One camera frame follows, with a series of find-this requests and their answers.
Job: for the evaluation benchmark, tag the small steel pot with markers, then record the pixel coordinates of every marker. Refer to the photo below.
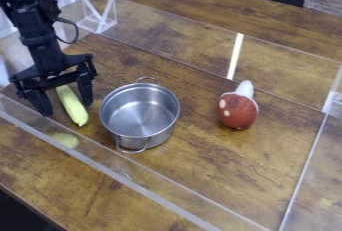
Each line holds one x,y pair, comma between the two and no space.
139,113

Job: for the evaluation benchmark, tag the red toy mushroom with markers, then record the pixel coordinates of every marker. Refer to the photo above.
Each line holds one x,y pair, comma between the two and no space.
236,107

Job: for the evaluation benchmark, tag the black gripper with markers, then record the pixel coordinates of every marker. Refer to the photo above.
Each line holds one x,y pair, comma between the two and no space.
56,72

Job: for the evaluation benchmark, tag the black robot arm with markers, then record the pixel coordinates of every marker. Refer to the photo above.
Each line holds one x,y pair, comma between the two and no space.
33,16

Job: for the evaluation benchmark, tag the clear acrylic bracket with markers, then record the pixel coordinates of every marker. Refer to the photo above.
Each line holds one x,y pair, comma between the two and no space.
98,22

